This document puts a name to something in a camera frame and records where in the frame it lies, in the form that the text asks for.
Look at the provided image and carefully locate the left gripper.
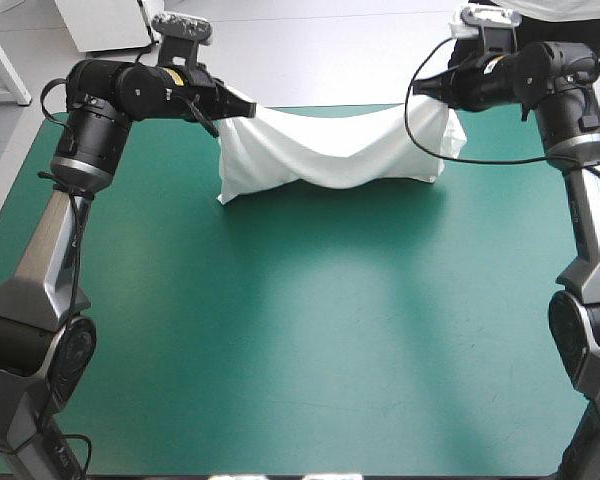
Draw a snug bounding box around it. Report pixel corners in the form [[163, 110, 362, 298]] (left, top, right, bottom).
[[172, 63, 258, 125]]

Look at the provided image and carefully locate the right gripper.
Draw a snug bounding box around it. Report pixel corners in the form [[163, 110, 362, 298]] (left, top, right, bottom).
[[411, 52, 489, 112]]

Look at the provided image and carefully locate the white T-shirt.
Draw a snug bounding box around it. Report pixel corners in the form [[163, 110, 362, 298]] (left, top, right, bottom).
[[216, 94, 469, 206]]

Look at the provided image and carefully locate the person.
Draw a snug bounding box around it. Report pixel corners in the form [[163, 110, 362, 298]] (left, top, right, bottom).
[[449, 0, 600, 64]]

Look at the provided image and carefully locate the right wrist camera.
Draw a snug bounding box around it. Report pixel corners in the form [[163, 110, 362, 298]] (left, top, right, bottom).
[[448, 5, 525, 55]]

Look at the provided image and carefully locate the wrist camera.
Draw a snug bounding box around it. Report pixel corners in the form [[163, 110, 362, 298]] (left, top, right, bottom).
[[150, 12, 214, 72], [448, 5, 525, 55]]

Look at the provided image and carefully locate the black cable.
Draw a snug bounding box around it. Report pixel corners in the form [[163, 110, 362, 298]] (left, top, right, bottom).
[[403, 35, 600, 206], [33, 77, 94, 479]]

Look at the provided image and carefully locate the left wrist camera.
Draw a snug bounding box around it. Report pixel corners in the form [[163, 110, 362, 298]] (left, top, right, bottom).
[[150, 12, 214, 72]]

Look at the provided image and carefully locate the white table frame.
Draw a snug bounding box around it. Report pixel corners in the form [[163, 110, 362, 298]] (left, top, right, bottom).
[[0, 12, 33, 107]]

